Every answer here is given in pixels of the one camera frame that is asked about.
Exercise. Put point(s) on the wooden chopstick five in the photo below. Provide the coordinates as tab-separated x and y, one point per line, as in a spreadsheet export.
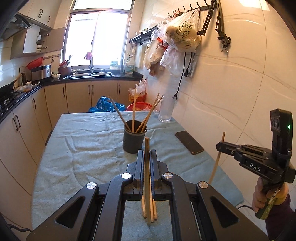
147	182

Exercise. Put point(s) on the wooden chopstick one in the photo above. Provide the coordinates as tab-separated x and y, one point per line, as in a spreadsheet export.
133	113

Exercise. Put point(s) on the kitchen window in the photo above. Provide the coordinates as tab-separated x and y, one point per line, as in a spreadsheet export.
97	29

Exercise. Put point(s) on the sink faucet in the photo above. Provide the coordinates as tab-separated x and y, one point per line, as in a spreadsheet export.
90	66

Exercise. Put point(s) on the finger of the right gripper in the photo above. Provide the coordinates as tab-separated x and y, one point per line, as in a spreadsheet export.
230	149

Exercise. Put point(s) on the clear glass mug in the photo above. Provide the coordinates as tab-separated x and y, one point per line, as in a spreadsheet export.
166	109

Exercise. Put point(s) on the wooden chopstick six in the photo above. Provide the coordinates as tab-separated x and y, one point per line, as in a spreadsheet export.
215	168

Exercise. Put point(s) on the wooden chopstick two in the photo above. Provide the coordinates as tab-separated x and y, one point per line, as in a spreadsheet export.
117	110

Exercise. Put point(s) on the wooden chopstick eight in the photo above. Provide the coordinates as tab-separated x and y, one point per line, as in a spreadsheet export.
154	210

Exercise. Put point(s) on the wooden chopstick three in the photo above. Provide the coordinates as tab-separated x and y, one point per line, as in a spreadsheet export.
144	122

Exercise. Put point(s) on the black power cable plug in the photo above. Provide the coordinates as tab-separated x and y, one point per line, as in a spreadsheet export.
184	72

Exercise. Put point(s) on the black smartphone brown case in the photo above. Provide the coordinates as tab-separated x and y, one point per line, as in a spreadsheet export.
189	142

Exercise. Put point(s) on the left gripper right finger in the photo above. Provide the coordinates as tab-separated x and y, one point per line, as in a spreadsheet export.
198	211

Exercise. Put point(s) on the person right hand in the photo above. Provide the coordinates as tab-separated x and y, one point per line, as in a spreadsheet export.
260	198

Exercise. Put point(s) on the wooden chopstick seven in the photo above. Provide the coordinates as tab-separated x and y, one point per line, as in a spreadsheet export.
144	213

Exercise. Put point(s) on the grey-blue table cloth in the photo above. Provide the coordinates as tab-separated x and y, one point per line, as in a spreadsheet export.
87	147

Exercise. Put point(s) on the red plastic basin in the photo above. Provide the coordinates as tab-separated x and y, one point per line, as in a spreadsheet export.
139	106

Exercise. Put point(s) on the dark grey utensil holder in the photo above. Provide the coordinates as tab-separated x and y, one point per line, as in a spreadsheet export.
132	142

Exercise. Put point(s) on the silver rice cooker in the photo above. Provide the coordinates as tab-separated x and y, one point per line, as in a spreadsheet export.
41	72

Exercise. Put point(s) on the white upper cabinets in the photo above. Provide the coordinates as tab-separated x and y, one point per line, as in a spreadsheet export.
40	37

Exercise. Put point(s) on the blue plastic bag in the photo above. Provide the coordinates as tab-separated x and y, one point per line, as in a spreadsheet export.
104	104

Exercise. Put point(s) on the range hood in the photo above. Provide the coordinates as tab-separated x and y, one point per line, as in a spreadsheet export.
17	24

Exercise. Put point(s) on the hanging plastic bags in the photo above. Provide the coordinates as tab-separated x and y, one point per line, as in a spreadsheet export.
170	43

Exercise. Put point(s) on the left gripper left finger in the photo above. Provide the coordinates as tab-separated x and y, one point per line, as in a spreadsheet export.
95	212

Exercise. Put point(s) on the beige lower cabinets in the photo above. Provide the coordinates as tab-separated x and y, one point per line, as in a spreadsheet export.
25	133

